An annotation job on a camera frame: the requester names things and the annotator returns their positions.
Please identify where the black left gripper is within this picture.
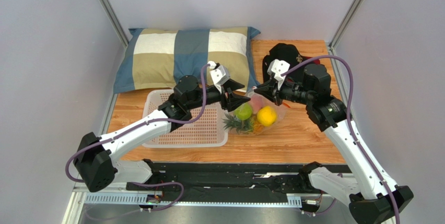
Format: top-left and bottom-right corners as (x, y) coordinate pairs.
(186, 79), (251, 113)

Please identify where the clear zip top bag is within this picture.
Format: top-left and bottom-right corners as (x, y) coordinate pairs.
(222, 87), (290, 135)

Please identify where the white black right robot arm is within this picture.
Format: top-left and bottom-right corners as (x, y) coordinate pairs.
(255, 60), (414, 223)

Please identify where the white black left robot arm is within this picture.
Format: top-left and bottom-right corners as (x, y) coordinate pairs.
(68, 76), (250, 193)

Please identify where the pink fake peach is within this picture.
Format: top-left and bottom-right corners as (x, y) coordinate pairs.
(249, 93), (264, 114)

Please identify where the green fake apple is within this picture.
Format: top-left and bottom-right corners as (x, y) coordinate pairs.
(234, 103), (253, 121)

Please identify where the yellow fake orange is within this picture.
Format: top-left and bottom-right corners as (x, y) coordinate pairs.
(256, 105), (277, 127)

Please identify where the orange fake pineapple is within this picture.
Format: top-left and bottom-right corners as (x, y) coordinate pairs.
(222, 113), (270, 135)

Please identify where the black baseball cap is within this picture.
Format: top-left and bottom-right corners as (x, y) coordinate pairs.
(262, 43), (309, 82)

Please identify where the white perforated plastic basket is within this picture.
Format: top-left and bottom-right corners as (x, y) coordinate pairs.
(142, 89), (228, 148)

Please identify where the folded dark red cloth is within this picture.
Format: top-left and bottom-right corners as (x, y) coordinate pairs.
(263, 56), (322, 85)

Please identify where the checkered blue beige pillow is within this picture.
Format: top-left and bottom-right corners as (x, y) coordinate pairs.
(113, 27), (260, 93)

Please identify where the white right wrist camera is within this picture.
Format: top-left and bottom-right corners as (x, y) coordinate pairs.
(267, 60), (290, 90)

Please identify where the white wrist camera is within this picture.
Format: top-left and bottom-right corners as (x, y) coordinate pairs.
(207, 61), (231, 93)
(267, 60), (290, 90)

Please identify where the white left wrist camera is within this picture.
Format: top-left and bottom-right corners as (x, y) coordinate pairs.
(207, 61), (231, 93)

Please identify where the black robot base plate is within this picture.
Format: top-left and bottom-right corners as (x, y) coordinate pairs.
(125, 159), (348, 204)

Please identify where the aluminium frame rail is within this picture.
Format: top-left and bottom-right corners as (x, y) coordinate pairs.
(63, 163), (340, 223)

